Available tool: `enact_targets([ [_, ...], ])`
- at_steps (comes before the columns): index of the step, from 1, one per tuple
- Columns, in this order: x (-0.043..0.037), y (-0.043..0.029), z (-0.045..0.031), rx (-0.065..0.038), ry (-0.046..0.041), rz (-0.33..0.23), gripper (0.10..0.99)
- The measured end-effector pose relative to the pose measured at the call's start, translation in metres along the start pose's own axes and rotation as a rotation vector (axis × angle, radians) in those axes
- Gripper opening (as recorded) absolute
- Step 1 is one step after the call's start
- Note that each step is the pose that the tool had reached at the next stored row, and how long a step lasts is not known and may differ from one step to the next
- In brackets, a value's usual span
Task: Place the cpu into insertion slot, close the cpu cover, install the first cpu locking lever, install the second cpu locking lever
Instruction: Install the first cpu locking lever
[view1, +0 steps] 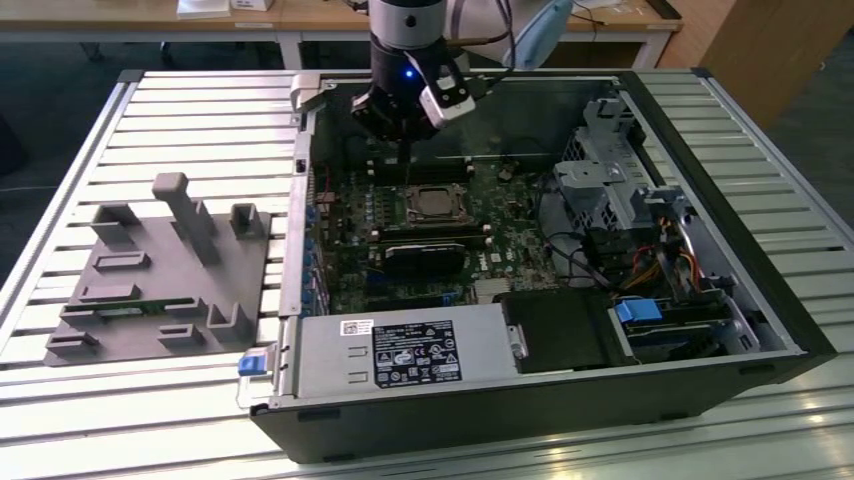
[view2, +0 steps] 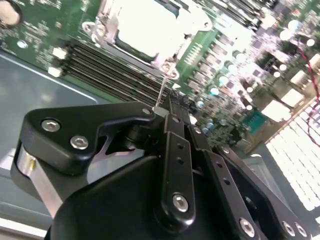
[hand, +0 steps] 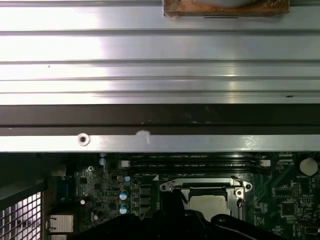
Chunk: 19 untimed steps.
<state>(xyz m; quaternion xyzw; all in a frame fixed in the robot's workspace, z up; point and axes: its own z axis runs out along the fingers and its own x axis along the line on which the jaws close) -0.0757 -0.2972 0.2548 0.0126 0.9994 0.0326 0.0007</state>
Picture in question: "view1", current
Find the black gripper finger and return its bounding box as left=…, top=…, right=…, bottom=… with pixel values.
left=351, top=87, right=408, bottom=166
left=404, top=94, right=443, bottom=166

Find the metal socket cover frame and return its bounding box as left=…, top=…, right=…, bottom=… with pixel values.
left=407, top=187, right=466, bottom=222

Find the silver CPU plate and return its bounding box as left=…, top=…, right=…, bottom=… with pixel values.
left=415, top=191, right=456, bottom=218

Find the CPU socket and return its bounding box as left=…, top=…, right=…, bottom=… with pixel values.
left=399, top=184, right=472, bottom=225

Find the black RAM slot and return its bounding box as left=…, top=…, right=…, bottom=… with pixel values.
left=374, top=232, right=487, bottom=245
left=378, top=224, right=486, bottom=235

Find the wooden desk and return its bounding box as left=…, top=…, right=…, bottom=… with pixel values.
left=0, top=0, right=683, bottom=71

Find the black graphics card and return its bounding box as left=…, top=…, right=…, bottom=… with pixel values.
left=378, top=240, right=468, bottom=280

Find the green motherboard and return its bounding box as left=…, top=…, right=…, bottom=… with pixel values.
left=304, top=149, right=568, bottom=317

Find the metal drive cage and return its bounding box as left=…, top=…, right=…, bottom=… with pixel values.
left=552, top=97, right=689, bottom=231

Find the white cardboard box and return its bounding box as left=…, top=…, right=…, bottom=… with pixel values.
left=176, top=0, right=232, bottom=20

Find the silver chipset heatsink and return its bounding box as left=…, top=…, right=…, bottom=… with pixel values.
left=474, top=279, right=514, bottom=305

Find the grey parts rack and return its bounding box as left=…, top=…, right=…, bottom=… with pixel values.
left=40, top=172, right=276, bottom=370

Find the grey power supply unit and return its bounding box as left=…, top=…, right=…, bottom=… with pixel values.
left=292, top=302, right=528, bottom=401

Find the blue disk carrier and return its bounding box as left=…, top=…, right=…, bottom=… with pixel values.
left=616, top=298, right=662, bottom=326

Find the green RAM stick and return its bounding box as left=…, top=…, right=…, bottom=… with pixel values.
left=96, top=298, right=201, bottom=316

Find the blue case latch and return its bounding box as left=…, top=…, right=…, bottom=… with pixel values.
left=238, top=349, right=268, bottom=376

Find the wooden cabinet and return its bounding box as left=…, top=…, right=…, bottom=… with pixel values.
left=657, top=0, right=854, bottom=130

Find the black open PC case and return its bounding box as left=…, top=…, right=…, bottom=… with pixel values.
left=250, top=67, right=839, bottom=464

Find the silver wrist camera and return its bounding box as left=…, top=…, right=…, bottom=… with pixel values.
left=418, top=64, right=479, bottom=129

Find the black wire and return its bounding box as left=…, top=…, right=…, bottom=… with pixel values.
left=544, top=230, right=615, bottom=289

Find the yellow wire bundle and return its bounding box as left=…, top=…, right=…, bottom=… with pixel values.
left=623, top=249, right=702, bottom=294

